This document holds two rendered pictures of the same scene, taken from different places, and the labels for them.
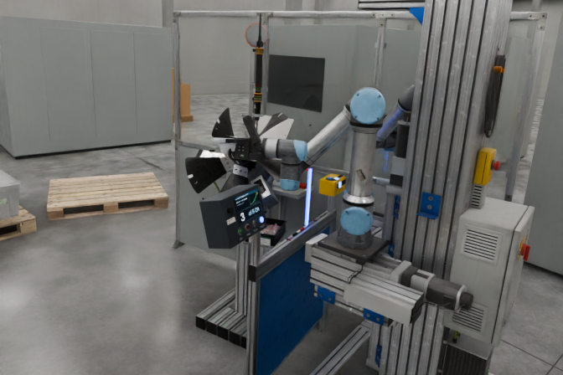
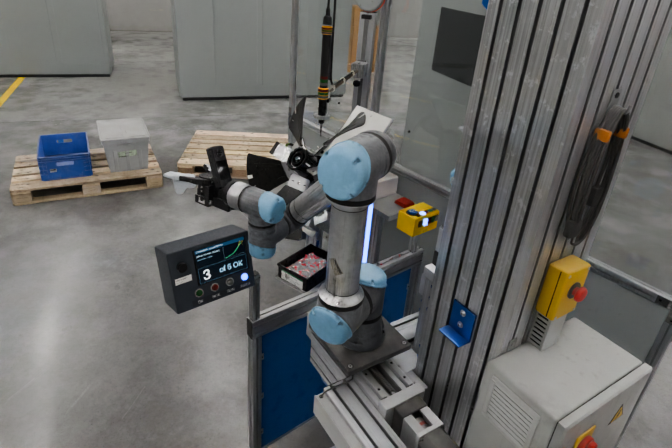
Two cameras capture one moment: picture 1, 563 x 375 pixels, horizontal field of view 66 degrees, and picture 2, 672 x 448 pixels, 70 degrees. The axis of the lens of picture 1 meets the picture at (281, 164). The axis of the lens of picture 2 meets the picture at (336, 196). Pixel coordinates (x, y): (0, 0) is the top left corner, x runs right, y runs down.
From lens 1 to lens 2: 0.89 m
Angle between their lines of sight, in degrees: 22
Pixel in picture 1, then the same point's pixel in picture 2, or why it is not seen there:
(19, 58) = not seen: outside the picture
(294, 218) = (397, 237)
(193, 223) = not seen: hidden behind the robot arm
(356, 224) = (325, 331)
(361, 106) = (329, 172)
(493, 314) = not seen: outside the picture
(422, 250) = (447, 377)
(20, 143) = (187, 84)
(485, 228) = (518, 397)
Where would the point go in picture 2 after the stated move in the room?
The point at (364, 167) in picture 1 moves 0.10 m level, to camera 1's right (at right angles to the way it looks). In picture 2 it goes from (340, 258) to (380, 270)
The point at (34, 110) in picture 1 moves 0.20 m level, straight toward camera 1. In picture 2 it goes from (202, 50) to (201, 53)
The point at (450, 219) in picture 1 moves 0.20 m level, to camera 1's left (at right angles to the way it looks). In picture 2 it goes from (484, 354) to (405, 329)
